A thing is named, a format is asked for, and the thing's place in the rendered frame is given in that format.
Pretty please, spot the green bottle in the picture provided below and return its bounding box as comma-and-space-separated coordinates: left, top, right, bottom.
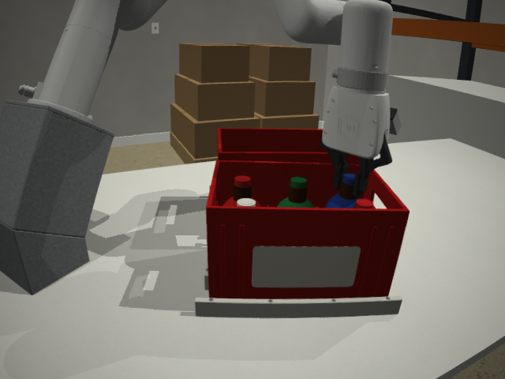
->
277, 177, 315, 208

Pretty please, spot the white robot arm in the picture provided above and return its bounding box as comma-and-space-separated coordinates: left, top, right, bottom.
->
18, 0, 393, 125

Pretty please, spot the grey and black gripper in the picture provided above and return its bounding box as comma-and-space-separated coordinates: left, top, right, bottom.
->
319, 85, 392, 197

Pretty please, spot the red crate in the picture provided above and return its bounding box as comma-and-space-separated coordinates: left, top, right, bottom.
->
206, 160, 410, 299
218, 128, 332, 163

